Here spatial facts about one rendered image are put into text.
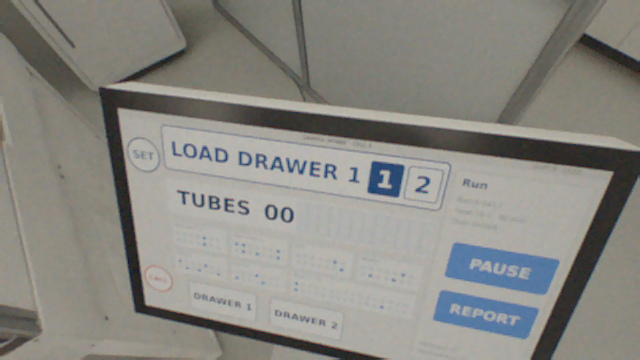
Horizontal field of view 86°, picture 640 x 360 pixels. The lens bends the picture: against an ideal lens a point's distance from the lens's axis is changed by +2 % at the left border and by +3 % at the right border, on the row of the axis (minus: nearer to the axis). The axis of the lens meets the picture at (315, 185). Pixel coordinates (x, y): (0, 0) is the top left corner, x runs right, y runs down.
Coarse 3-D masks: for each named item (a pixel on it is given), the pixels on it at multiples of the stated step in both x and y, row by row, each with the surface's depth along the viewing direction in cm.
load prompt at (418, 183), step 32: (192, 128) 36; (192, 160) 37; (224, 160) 36; (256, 160) 36; (288, 160) 35; (320, 160) 34; (352, 160) 34; (384, 160) 33; (416, 160) 32; (320, 192) 36; (352, 192) 35; (384, 192) 34; (416, 192) 34
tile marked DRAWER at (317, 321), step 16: (272, 304) 43; (288, 304) 42; (304, 304) 42; (272, 320) 44; (288, 320) 43; (304, 320) 42; (320, 320) 42; (336, 320) 41; (320, 336) 43; (336, 336) 42
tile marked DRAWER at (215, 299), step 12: (192, 288) 44; (204, 288) 44; (216, 288) 43; (228, 288) 43; (192, 300) 45; (204, 300) 45; (216, 300) 44; (228, 300) 44; (240, 300) 43; (252, 300) 43; (216, 312) 45; (228, 312) 45; (240, 312) 44; (252, 312) 44
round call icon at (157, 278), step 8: (144, 264) 44; (152, 264) 44; (144, 272) 45; (152, 272) 45; (160, 272) 44; (168, 272) 44; (144, 280) 45; (152, 280) 45; (160, 280) 45; (168, 280) 45; (152, 288) 46; (160, 288) 45; (168, 288) 45
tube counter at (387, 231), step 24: (264, 216) 38; (288, 216) 37; (312, 216) 37; (336, 216) 36; (360, 216) 36; (384, 216) 35; (408, 216) 35; (336, 240) 37; (360, 240) 37; (384, 240) 36; (408, 240) 36; (432, 240) 35
